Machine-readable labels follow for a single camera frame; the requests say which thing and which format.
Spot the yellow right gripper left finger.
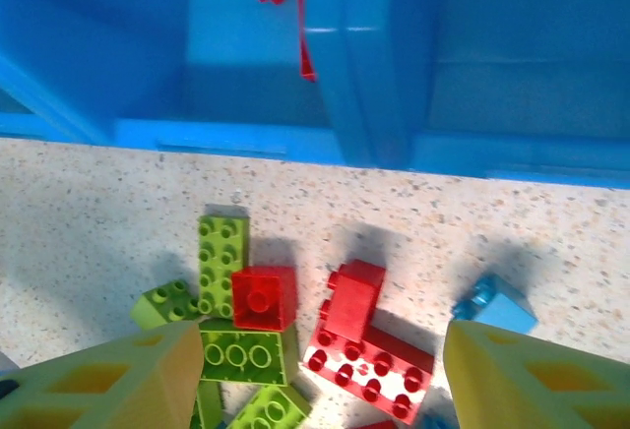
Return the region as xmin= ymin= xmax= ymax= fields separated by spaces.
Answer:
xmin=0 ymin=320 xmax=206 ymax=429

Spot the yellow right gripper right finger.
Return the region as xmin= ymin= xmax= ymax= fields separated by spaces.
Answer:
xmin=442 ymin=320 xmax=630 ymax=429

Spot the blue two-by-two lego brick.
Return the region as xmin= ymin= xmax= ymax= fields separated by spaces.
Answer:
xmin=452 ymin=274 xmax=538 ymax=336

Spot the green two-by-two lego brick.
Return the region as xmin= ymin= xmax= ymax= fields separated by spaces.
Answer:
xmin=129 ymin=278 xmax=201 ymax=330

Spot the green two-by-three lego brick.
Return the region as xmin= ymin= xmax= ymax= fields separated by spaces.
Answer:
xmin=199 ymin=318 xmax=299 ymax=387

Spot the red two-by-four lego brick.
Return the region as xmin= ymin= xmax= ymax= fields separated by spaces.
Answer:
xmin=301 ymin=325 xmax=437 ymax=425

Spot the red two-by-two lego brick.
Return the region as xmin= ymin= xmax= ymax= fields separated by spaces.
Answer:
xmin=319 ymin=259 xmax=387 ymax=344
xmin=229 ymin=266 xmax=299 ymax=333

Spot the green two-by-four lego brick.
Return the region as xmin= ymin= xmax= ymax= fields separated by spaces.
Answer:
xmin=197 ymin=214 xmax=251 ymax=320

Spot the blue three-compartment plastic bin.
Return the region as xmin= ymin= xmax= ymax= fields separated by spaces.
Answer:
xmin=0 ymin=0 xmax=630 ymax=189

